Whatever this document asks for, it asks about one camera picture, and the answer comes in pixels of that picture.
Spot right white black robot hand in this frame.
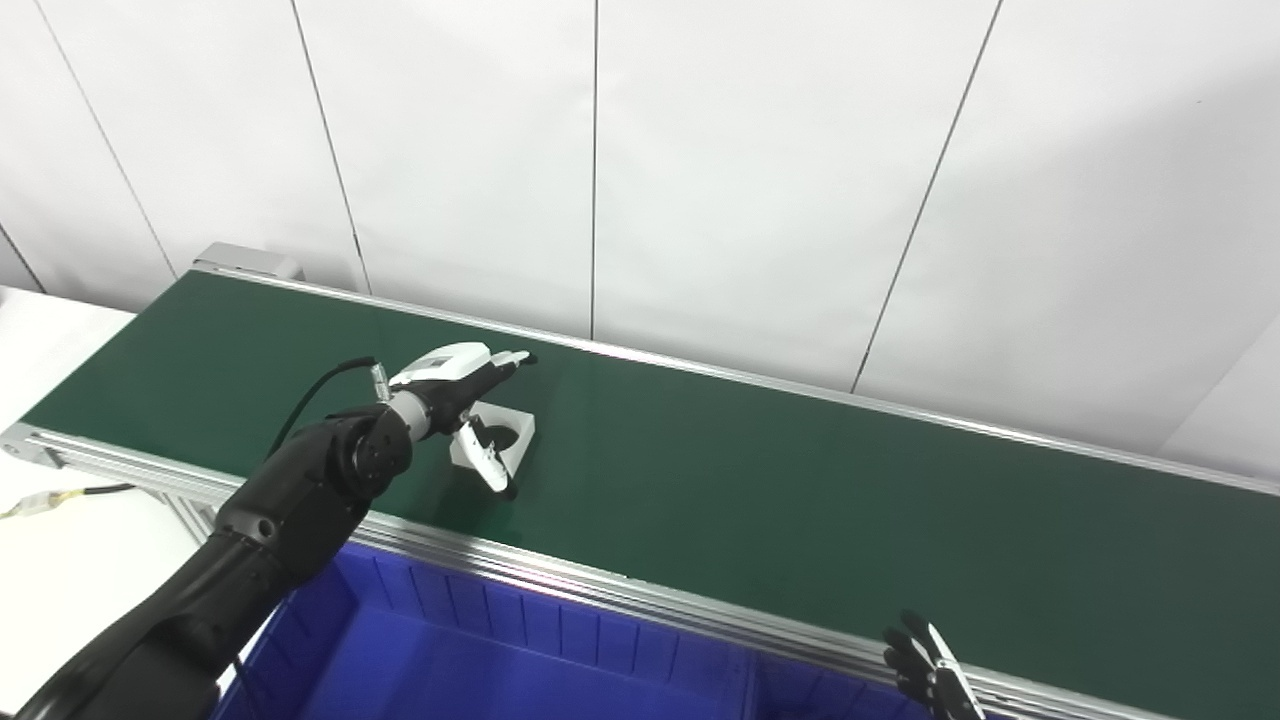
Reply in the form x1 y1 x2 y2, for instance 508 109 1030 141
883 612 986 720

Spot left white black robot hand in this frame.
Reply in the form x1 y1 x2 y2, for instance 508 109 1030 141
388 342 539 501

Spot green conveyor belt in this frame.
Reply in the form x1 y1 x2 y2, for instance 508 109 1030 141
0 262 1280 720
20 270 1280 720

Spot grey conveyor end housing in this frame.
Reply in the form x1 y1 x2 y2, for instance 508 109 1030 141
192 242 304 281

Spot white square part with hole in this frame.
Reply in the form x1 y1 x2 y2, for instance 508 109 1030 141
450 401 536 481

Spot aluminium conveyor support leg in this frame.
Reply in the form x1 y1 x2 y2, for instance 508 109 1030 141
135 485 226 546

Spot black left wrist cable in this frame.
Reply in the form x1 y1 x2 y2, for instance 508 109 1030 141
265 357 391 461

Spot blue bin with black parts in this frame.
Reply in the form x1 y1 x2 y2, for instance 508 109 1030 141
748 662 939 720

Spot black cable with clear connector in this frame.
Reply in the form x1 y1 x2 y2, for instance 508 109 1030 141
0 483 136 519

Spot blue bin with white parts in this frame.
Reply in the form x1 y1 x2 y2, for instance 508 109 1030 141
210 540 761 720

